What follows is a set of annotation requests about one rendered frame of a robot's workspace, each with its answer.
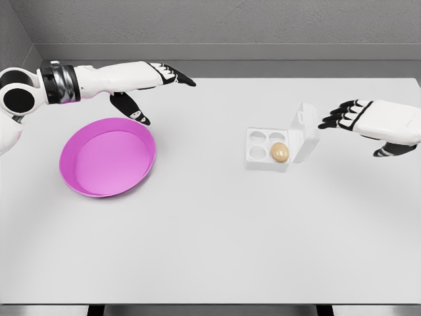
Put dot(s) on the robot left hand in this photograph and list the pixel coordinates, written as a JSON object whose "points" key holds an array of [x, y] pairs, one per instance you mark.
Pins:
{"points": [[138, 76]]}

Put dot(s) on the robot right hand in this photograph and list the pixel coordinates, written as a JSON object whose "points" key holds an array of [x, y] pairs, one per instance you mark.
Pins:
{"points": [[385, 120]]}

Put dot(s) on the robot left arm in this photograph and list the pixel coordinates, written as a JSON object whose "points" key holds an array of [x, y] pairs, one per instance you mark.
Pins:
{"points": [[62, 84]]}

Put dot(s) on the tan egg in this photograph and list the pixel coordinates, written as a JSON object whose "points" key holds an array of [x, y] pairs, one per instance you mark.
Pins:
{"points": [[280, 151]]}

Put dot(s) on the white egg box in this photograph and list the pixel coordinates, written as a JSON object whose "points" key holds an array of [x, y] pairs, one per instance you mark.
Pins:
{"points": [[278, 145]]}

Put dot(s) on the pink round plate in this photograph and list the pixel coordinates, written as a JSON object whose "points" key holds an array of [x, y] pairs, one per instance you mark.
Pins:
{"points": [[108, 157]]}

